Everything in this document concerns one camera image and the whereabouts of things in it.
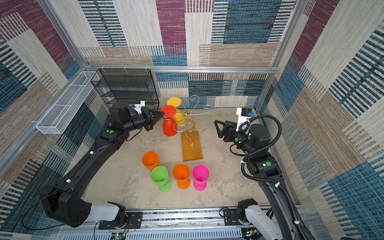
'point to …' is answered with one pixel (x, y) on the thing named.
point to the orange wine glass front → (150, 160)
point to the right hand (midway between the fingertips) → (219, 124)
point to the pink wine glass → (200, 175)
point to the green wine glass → (159, 175)
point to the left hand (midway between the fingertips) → (165, 110)
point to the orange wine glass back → (181, 172)
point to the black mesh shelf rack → (130, 86)
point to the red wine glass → (169, 127)
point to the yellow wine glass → (178, 116)
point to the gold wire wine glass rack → (191, 142)
